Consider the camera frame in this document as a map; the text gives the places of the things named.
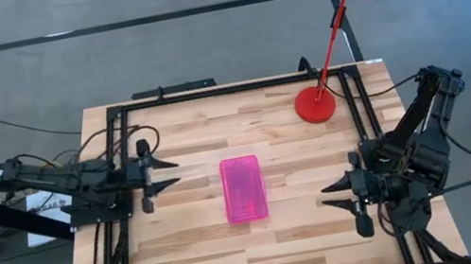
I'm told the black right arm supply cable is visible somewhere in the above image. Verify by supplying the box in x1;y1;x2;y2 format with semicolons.
296;38;425;110

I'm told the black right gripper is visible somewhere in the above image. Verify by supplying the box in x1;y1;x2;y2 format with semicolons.
314;147;395;246

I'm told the white printed paper sheet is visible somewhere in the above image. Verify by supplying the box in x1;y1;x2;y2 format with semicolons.
19;186;77;248

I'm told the red desk lamp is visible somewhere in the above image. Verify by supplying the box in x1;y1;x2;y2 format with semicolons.
276;0;402;128

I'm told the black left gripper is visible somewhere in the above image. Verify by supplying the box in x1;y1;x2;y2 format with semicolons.
120;133;187;217

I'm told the black aluminium table frame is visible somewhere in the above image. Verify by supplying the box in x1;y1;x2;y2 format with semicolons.
40;48;471;264

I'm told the clear pencil box pink lid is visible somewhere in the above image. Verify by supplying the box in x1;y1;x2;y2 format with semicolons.
217;152;272;226

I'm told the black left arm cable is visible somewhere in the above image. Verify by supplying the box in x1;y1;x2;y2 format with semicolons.
72;119;163;167

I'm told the black bar device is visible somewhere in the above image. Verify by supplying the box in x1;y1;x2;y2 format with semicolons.
130;76;218;102

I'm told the black floor cable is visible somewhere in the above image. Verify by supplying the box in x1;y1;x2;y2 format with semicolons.
0;100;83;149

